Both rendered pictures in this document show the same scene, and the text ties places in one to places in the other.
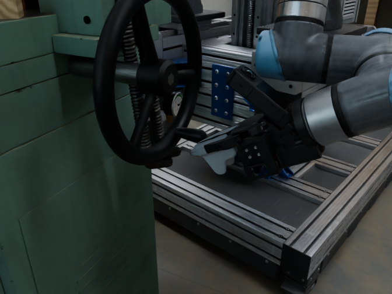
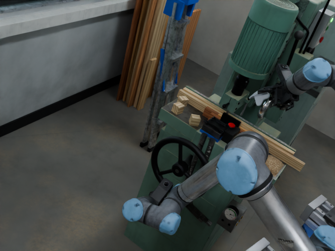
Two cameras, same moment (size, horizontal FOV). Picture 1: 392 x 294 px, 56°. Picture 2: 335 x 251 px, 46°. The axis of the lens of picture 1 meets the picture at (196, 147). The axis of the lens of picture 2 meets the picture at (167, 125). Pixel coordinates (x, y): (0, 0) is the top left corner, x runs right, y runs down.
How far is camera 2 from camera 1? 1.55 m
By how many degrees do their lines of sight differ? 72
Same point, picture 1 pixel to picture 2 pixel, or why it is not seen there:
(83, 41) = not seen: hidden behind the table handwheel
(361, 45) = (162, 204)
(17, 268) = (147, 175)
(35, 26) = (192, 130)
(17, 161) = (164, 153)
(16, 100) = not seen: hidden behind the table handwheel
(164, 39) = (313, 213)
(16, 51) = (182, 130)
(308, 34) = (173, 191)
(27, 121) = (174, 148)
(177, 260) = not seen: outside the picture
